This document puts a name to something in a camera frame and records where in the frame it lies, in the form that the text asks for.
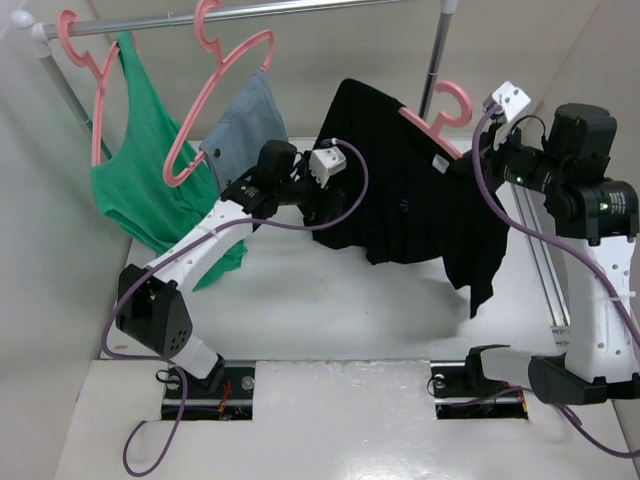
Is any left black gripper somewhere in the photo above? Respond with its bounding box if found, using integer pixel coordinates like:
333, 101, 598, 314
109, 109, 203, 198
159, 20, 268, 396
275, 152, 343, 228

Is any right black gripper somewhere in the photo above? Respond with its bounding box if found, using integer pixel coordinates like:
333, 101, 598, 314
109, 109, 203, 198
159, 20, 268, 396
452, 117, 570, 195

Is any black t shirt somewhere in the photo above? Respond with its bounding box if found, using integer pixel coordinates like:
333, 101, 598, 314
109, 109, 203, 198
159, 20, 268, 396
313, 79, 509, 316

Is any pink plastic hanger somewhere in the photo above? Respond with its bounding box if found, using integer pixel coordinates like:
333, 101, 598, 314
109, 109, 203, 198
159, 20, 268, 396
398, 81, 473, 160

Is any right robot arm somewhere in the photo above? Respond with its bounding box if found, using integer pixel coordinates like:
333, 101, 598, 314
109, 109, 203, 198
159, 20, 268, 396
462, 101, 639, 406

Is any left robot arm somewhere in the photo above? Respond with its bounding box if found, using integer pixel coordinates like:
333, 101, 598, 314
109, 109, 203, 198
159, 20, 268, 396
115, 140, 347, 397

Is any light blue denim shirt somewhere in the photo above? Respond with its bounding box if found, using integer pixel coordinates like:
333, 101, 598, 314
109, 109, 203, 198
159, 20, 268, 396
199, 70, 288, 193

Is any pink hanger with denim shirt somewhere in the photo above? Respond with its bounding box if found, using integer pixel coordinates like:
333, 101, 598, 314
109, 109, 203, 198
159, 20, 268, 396
163, 0, 275, 188

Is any pink hanger with green top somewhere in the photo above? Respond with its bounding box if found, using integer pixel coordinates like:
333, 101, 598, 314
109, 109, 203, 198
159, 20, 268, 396
55, 9, 120, 167

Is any green tank top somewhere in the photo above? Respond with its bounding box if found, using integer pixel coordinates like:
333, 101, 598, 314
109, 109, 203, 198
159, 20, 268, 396
89, 30, 247, 292

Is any silver clothes rack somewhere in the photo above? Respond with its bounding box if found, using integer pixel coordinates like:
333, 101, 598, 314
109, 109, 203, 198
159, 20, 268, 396
8, 0, 460, 151

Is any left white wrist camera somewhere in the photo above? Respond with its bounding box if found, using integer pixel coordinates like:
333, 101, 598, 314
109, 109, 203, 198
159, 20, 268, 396
309, 146, 347, 188

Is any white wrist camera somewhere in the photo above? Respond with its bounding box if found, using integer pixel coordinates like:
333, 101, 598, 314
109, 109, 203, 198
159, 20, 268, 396
483, 81, 531, 124
309, 146, 347, 188

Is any aluminium rail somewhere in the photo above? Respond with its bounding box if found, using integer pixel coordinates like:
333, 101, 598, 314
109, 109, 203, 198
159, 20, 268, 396
511, 185, 570, 329

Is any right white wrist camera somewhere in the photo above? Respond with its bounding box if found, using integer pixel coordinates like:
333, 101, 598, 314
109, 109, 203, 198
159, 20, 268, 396
483, 81, 531, 124

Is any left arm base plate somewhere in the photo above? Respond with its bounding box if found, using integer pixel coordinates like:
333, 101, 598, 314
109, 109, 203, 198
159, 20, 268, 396
155, 361, 256, 421

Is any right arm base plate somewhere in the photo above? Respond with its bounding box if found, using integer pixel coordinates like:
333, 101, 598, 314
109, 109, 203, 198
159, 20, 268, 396
427, 361, 529, 420

